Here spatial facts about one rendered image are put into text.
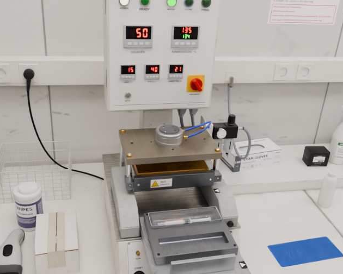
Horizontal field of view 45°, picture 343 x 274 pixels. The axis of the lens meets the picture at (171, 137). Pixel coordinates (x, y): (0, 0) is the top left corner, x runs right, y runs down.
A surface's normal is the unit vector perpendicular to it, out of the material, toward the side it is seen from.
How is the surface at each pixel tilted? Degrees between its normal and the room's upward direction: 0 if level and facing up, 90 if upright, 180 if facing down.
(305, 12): 90
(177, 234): 0
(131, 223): 41
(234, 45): 90
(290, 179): 0
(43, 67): 90
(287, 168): 0
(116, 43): 90
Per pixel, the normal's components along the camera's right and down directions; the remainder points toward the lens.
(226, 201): 0.19, -0.38
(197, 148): 0.06, -0.89
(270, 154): 0.38, 0.40
